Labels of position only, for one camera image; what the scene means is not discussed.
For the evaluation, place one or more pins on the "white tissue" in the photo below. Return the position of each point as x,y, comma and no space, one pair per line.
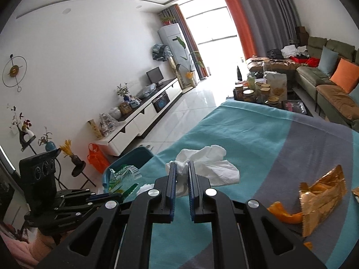
213,168

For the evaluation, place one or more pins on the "white black TV cabinet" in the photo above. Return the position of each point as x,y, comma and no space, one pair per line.
145,115

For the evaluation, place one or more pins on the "striped grey orange curtain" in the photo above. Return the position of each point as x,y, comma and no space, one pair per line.
186,33

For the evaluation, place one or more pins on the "gold floor ornament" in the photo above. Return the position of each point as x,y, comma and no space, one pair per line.
174,72

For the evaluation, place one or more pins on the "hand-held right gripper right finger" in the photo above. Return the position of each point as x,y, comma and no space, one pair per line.
192,190

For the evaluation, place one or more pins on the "clear wrapped model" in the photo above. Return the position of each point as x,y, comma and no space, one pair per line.
108,124

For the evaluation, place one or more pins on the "round black wall clock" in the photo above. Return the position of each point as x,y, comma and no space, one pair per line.
14,71

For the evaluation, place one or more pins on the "beige printed bag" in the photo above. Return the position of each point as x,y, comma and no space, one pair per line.
276,84

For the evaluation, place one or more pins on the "clear green printed plastic wrapper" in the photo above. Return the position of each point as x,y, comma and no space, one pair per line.
123,175

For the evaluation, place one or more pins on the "gold gift box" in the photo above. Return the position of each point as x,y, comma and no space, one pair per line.
94,129

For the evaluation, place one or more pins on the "teal grey blanket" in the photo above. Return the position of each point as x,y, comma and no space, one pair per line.
238,134

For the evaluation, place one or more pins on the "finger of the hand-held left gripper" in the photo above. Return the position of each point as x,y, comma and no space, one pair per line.
78,213
106,197

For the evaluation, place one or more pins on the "plastic wrapped item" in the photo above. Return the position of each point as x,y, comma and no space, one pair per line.
147,90

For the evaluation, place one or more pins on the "brown cabinet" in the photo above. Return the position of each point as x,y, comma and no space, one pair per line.
301,35

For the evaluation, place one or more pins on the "tall plant in yellow pot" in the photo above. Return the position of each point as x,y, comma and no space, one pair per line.
192,61

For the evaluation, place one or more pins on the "orange plastic bag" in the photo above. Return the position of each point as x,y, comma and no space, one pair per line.
98,159

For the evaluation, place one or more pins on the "green brown sofa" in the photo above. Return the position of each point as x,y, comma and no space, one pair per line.
333,101

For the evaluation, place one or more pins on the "teal vase with plant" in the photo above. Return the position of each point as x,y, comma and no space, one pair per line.
50,145

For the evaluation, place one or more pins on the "person's pink clothing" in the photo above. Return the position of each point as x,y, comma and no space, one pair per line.
16,249

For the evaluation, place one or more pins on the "black metal plant stand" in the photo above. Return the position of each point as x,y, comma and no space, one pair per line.
80,172

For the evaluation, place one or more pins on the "small orange peel piece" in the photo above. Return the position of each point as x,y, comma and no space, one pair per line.
308,246

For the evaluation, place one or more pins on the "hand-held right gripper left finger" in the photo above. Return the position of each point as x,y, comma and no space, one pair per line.
172,185

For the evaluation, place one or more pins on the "blue white ceramic teapot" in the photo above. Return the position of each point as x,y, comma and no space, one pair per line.
134,102

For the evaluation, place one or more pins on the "yellow wheat in dark vase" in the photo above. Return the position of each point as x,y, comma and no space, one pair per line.
74,159

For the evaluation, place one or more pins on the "foil tray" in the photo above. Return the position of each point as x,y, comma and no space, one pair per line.
294,107

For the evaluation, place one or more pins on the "gold snack wrapper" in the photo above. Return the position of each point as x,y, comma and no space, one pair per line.
322,199

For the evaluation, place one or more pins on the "person's left forearm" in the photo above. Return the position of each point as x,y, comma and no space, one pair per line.
46,243

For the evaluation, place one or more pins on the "green candy wrapper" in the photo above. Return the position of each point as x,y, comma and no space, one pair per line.
131,190

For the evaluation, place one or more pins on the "dark glass cabinet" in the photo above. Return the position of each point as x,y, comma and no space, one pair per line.
11,196

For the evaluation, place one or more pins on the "red cloth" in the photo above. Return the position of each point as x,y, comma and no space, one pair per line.
307,61

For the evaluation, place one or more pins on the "blue plastic bin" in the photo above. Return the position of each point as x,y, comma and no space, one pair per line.
134,154

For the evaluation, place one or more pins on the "orange cushion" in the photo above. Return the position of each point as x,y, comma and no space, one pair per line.
346,75

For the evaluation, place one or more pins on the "small red potted plant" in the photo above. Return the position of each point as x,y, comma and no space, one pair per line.
167,20

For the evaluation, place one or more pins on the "white ceramic jar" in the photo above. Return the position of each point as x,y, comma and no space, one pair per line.
114,113

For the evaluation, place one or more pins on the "covered standing fan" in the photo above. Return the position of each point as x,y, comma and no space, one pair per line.
161,51

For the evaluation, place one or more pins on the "white standing air conditioner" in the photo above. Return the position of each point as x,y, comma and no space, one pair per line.
171,37

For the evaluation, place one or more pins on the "orange and grey curtain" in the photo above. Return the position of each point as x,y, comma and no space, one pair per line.
260,19

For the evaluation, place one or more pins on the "group of glass jars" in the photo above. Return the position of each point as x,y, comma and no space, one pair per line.
249,92

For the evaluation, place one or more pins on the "small teal cushion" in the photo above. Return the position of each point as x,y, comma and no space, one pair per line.
328,60

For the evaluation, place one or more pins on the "white clothes pile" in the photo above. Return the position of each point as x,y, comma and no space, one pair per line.
293,51

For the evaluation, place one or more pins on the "black monitor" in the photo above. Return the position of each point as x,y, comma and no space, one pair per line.
154,75

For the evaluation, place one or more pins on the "black framed window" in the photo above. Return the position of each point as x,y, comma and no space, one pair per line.
207,25

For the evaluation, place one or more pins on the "blue vase with branches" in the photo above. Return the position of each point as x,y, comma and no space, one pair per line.
123,91

